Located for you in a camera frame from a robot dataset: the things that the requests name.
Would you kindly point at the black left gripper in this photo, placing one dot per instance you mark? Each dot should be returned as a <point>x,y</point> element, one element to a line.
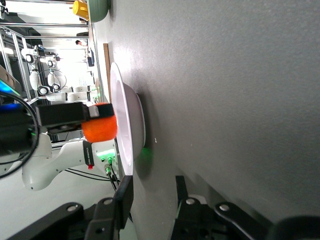
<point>60,115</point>

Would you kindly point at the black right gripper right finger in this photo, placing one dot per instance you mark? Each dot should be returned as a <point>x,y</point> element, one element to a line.
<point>200,220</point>

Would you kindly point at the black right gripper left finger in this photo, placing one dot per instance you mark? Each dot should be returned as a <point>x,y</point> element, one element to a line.
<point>110,212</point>

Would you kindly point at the orange fruit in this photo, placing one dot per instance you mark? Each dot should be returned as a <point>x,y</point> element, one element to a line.
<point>100,130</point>

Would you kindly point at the white round plate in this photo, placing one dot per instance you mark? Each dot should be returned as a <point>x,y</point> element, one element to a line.
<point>125,120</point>

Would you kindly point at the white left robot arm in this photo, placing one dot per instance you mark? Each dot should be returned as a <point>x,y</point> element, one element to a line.
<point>62,160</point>

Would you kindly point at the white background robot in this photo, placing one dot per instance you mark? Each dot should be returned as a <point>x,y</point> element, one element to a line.
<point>75,96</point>

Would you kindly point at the wooden cutting board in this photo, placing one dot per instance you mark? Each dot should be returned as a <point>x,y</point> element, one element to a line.
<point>106,70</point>

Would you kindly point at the pale green bowl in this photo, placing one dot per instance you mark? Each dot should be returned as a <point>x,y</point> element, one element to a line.
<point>98,10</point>

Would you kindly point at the yellow mug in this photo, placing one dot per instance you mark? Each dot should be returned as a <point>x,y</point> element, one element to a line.
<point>81,10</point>

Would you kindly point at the aluminium background frame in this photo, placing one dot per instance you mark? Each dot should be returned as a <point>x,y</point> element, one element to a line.
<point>15,24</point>

